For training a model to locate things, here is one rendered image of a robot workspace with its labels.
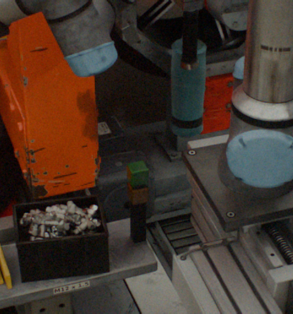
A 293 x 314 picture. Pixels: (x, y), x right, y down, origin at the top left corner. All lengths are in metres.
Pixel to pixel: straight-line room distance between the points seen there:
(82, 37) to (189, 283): 0.46
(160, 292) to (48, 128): 0.69
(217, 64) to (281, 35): 1.11
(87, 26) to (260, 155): 0.32
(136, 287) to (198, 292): 0.94
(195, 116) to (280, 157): 0.94
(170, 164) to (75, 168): 0.68
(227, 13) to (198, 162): 0.60
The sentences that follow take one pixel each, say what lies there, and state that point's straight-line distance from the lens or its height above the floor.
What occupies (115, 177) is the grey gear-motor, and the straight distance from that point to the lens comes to 2.16.
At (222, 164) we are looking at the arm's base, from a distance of 1.44.
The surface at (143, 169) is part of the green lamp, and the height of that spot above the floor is 0.66.
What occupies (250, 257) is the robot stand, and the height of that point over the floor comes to 0.74.
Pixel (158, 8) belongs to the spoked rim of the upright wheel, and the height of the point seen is 0.76.
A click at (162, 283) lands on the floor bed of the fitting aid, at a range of 2.32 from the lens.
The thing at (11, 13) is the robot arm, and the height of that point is 1.19.
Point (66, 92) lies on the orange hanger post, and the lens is 1.77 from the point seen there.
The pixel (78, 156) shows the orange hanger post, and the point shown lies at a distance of 1.86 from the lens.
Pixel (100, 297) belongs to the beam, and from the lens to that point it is 2.20.
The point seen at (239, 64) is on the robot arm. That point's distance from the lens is 1.35.
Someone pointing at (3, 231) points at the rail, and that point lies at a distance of 2.05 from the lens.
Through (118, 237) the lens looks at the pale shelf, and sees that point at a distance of 1.90.
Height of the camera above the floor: 1.69
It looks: 35 degrees down
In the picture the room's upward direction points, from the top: straight up
